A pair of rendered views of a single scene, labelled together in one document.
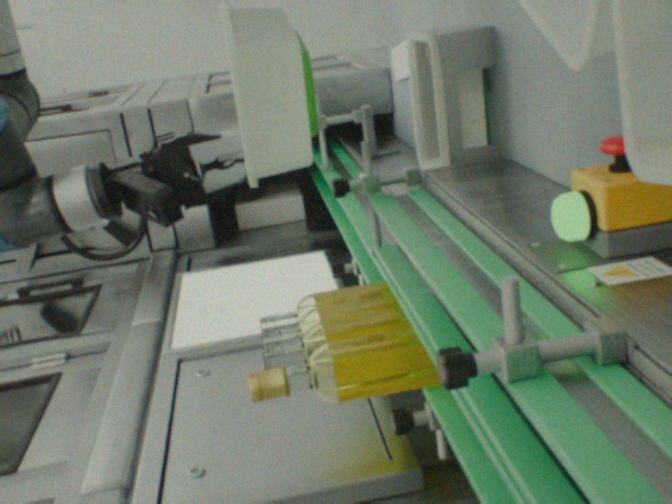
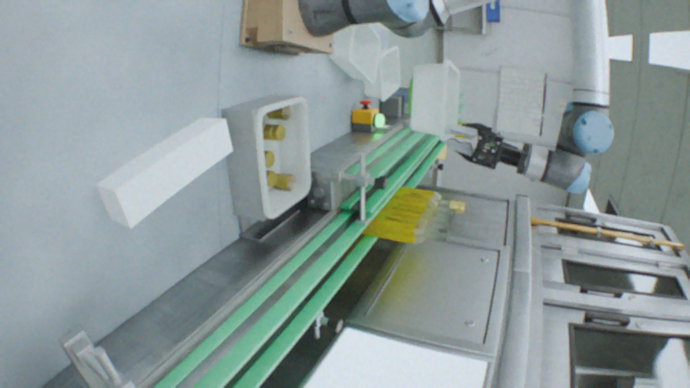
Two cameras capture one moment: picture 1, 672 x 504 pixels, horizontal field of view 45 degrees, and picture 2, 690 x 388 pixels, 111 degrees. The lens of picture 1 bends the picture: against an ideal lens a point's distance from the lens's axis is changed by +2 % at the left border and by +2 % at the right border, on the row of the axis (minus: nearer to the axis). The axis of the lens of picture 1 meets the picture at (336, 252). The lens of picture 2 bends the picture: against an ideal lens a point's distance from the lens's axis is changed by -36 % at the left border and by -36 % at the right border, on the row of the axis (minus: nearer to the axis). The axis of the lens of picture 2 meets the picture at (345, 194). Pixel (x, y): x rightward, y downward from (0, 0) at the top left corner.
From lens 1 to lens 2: 1.81 m
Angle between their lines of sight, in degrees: 129
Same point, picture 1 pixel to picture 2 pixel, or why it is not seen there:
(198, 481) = (484, 255)
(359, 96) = not seen: outside the picture
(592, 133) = (334, 115)
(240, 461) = (466, 257)
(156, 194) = not seen: hidden behind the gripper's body
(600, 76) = (337, 94)
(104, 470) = (523, 278)
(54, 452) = (553, 329)
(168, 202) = not seen: hidden behind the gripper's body
